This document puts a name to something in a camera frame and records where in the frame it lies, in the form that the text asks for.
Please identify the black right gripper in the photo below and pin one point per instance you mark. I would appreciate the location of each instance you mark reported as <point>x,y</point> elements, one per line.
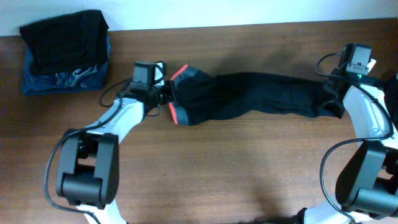
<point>329,85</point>

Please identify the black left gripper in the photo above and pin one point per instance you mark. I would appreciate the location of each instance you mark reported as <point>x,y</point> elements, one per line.
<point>168,87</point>

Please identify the black leggings red waistband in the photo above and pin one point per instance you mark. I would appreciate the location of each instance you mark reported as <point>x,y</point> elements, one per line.
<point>200,97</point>

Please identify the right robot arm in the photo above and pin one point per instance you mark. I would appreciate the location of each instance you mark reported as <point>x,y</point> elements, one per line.
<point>366,188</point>

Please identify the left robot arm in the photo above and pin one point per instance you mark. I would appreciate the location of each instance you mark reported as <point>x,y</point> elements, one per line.
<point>88,169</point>

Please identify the dark crumpled garment pile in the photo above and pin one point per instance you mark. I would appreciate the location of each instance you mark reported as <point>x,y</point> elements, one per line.
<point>389,79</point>

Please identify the folded blue jeans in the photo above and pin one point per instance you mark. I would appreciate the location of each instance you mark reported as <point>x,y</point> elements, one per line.
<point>71,81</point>

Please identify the folded black garment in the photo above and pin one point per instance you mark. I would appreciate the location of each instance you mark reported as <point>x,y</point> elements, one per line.
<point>68,42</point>

